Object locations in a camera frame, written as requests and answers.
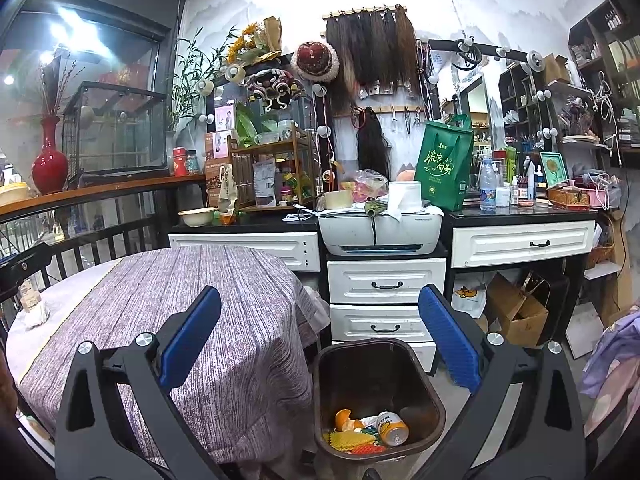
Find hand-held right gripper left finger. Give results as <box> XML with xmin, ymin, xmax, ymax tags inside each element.
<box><xmin>55</xmin><ymin>285</ymin><xmax>223</xmax><ymax>480</ymax></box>

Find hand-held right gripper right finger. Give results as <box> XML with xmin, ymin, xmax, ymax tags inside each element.
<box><xmin>418</xmin><ymin>284</ymin><xmax>587</xmax><ymax>480</ymax></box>

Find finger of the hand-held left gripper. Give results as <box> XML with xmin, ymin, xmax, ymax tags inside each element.
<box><xmin>0</xmin><ymin>242</ymin><xmax>53</xmax><ymax>303</ymax></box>

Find dark brown trash bin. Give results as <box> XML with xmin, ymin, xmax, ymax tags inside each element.
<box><xmin>312</xmin><ymin>337</ymin><xmax>447</xmax><ymax>466</ymax></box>

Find drink can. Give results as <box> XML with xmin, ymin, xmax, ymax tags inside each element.
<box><xmin>376</xmin><ymin>411</ymin><xmax>410</xmax><ymax>447</ymax></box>

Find orange peel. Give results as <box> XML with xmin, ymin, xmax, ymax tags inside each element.
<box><xmin>334</xmin><ymin>409</ymin><xmax>366</xmax><ymax>433</ymax></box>

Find yellow foam net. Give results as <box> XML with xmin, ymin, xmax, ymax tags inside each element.
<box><xmin>322</xmin><ymin>430</ymin><xmax>376</xmax><ymax>453</ymax></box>

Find white bag orange print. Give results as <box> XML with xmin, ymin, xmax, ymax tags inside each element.
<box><xmin>452</xmin><ymin>282</ymin><xmax>488</xmax><ymax>318</ymax></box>

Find crumpled white tissue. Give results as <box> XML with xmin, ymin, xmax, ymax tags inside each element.
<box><xmin>22</xmin><ymin>304</ymin><xmax>52</xmax><ymax>330</ymax></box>

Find yellow container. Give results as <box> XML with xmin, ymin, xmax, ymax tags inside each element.
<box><xmin>0</xmin><ymin>182</ymin><xmax>29</xmax><ymax>207</ymax></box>

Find brown cardboard box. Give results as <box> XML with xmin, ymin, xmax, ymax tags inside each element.
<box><xmin>485</xmin><ymin>272</ymin><xmax>549</xmax><ymax>348</ymax></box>

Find black slatted railing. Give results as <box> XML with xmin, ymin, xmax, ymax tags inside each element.
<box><xmin>0</xmin><ymin>215</ymin><xmax>171</xmax><ymax>286</ymax></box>

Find red vase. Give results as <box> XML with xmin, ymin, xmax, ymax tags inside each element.
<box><xmin>32</xmin><ymin>116</ymin><xmax>69</xmax><ymax>196</ymax></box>

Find wooden ledge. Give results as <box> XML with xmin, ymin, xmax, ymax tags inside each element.
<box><xmin>0</xmin><ymin>174</ymin><xmax>207</xmax><ymax>223</ymax></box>

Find black paper bag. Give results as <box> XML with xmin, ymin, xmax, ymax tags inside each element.
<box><xmin>522</xmin><ymin>271</ymin><xmax>571</xmax><ymax>346</ymax></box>

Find cream bowl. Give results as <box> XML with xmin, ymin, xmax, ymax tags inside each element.
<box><xmin>178</xmin><ymin>207</ymin><xmax>218</xmax><ymax>227</ymax></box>

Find white printer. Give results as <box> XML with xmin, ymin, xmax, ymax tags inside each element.
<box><xmin>318</xmin><ymin>205</ymin><xmax>444</xmax><ymax>257</ymax></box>

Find white flat carton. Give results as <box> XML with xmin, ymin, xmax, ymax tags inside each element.
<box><xmin>565</xmin><ymin>302</ymin><xmax>606</xmax><ymax>358</ymax></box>

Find black vanity desk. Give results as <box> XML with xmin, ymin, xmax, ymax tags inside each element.
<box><xmin>167</xmin><ymin>207</ymin><xmax>601</xmax><ymax>376</ymax></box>

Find toilet paper roll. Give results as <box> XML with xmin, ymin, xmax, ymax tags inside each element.
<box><xmin>387</xmin><ymin>181</ymin><xmax>423</xmax><ymax>221</ymax></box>

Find group of cosmetic bottles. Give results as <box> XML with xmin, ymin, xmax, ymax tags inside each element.
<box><xmin>495</xmin><ymin>146</ymin><xmax>551</xmax><ymax>210</ymax></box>

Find clear water bottle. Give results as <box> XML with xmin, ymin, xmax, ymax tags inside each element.
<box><xmin>479</xmin><ymin>157</ymin><xmax>497</xmax><ymax>212</ymax></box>

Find brown printed carton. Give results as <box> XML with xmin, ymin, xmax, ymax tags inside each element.
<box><xmin>205</xmin><ymin>157</ymin><xmax>233</xmax><ymax>206</ymax></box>

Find glass terrarium cage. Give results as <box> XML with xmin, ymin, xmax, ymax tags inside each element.
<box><xmin>62</xmin><ymin>81</ymin><xmax>168</xmax><ymax>181</ymax></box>

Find grey foil pouch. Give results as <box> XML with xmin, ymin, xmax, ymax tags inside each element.
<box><xmin>252</xmin><ymin>160</ymin><xmax>277</xmax><ymax>207</ymax></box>

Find purple satin garment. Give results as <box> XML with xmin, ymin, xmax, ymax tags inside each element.
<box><xmin>580</xmin><ymin>305</ymin><xmax>640</xmax><ymax>441</ymax></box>

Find green tote bag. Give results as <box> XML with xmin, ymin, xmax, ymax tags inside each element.
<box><xmin>414</xmin><ymin>114</ymin><xmax>475</xmax><ymax>212</ymax></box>

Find wicker basket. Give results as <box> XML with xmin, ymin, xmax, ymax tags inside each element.
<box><xmin>585</xmin><ymin>242</ymin><xmax>616</xmax><ymax>268</ymax></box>

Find pink plastic bag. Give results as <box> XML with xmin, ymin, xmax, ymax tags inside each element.
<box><xmin>352</xmin><ymin>169</ymin><xmax>390</xmax><ymax>198</ymax></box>

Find dried branches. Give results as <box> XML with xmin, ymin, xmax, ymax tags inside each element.
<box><xmin>37</xmin><ymin>60</ymin><xmax>81</xmax><ymax>118</ymax></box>

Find orange wooden tissue box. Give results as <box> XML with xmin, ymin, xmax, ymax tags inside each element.
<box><xmin>547</xmin><ymin>187</ymin><xmax>591</xmax><ymax>211</ymax></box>

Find brown pink product box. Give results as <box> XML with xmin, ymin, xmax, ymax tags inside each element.
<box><xmin>204</xmin><ymin>131</ymin><xmax>236</xmax><ymax>158</ymax></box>

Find wooden shelf rack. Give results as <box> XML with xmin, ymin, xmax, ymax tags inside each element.
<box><xmin>231</xmin><ymin>125</ymin><xmax>321</xmax><ymax>211</ymax></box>

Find black hair bundle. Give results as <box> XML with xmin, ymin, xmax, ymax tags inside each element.
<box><xmin>356</xmin><ymin>107</ymin><xmax>391</xmax><ymax>178</ymax></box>

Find vanity mirror with bulbs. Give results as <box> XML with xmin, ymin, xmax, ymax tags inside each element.
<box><xmin>427</xmin><ymin>37</ymin><xmax>558</xmax><ymax>171</ymax></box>
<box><xmin>200</xmin><ymin>55</ymin><xmax>336</xmax><ymax>211</ymax></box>

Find dark display shelf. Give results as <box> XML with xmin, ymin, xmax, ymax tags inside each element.
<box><xmin>500</xmin><ymin>62</ymin><xmax>556</xmax><ymax>153</ymax></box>

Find green bamboo plant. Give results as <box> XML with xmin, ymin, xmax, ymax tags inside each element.
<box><xmin>167</xmin><ymin>27</ymin><xmax>236</xmax><ymax>131</ymax></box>

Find black white lion head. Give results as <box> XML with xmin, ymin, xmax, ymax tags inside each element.
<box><xmin>245</xmin><ymin>65</ymin><xmax>308</xmax><ymax>111</ymax></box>

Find small cardboard box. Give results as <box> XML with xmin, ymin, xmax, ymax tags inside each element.
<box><xmin>542</xmin><ymin>54</ymin><xmax>572</xmax><ymax>85</ymax></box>

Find sunflower bouquet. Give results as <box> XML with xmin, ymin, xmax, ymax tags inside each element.
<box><xmin>227</xmin><ymin>16</ymin><xmax>283</xmax><ymax>66</ymax></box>

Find red embroidered hat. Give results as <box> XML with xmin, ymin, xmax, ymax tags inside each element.
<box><xmin>291</xmin><ymin>41</ymin><xmax>341</xmax><ymax>82</ymax></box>

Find row of hair extensions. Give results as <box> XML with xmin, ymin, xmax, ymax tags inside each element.
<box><xmin>325</xmin><ymin>5</ymin><xmax>420</xmax><ymax>116</ymax></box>

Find white drawer without handle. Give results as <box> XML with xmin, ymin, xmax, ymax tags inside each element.
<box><xmin>169</xmin><ymin>232</ymin><xmax>322</xmax><ymax>272</ymax></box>

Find wide white drawer black handle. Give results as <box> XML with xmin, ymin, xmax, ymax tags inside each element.
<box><xmin>451</xmin><ymin>220</ymin><xmax>597</xmax><ymax>268</ymax></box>

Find green picture frame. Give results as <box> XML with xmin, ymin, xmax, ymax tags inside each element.
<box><xmin>539</xmin><ymin>151</ymin><xmax>570</xmax><ymax>191</ymax></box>

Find wooden peg rail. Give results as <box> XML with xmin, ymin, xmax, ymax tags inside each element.
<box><xmin>332</xmin><ymin>105</ymin><xmax>426</xmax><ymax>116</ymax></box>

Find black coiled cable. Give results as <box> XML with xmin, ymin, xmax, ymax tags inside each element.
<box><xmin>452</xmin><ymin>47</ymin><xmax>481</xmax><ymax>71</ymax></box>

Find white charging cables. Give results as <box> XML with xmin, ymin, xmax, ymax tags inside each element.
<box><xmin>587</xmin><ymin>72</ymin><xmax>623</xmax><ymax>166</ymax></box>

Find dark wall shelf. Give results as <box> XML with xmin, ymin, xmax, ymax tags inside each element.
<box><xmin>570</xmin><ymin>0</ymin><xmax>640</xmax><ymax>151</ymax></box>

